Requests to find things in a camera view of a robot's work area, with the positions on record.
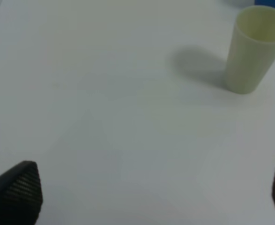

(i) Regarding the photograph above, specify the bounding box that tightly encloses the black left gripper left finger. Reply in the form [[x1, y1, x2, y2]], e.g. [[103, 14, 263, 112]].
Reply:
[[0, 161, 43, 225]]

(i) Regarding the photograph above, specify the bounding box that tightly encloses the cream plastic cup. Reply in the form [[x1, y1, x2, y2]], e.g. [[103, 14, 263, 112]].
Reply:
[[224, 5, 275, 94]]

